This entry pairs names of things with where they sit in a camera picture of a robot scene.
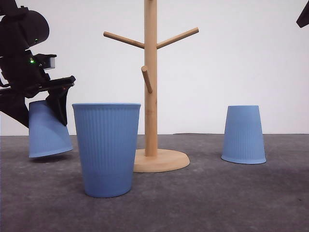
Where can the blue ribbed cup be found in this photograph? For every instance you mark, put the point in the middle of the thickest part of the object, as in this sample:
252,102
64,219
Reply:
243,138
46,136
108,138

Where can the wooden mug tree stand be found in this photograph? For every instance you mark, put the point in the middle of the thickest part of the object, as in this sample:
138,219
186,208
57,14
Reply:
153,160

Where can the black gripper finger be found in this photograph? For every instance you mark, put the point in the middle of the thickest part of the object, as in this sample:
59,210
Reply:
303,19

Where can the blue ribbed cup front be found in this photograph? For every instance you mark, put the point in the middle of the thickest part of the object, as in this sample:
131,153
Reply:
108,138

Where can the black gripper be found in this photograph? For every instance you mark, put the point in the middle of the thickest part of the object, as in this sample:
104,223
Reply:
22,76

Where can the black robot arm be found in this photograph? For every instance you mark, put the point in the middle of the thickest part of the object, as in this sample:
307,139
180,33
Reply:
19,30

